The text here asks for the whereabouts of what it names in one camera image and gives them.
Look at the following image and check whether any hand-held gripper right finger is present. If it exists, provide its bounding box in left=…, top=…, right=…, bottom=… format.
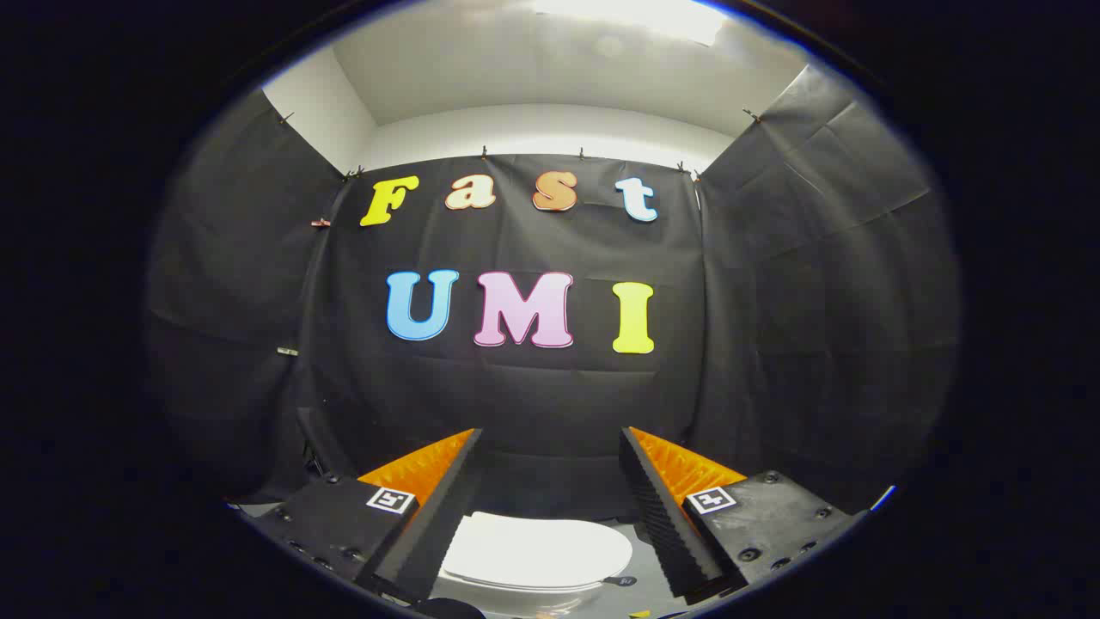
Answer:
left=619, top=426, right=867, bottom=601

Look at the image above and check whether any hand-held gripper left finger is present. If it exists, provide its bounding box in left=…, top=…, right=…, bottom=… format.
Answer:
left=249, top=427, right=484, bottom=603

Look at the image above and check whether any black backdrop cloth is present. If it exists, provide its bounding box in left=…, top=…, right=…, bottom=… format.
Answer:
left=146, top=64, right=959, bottom=521

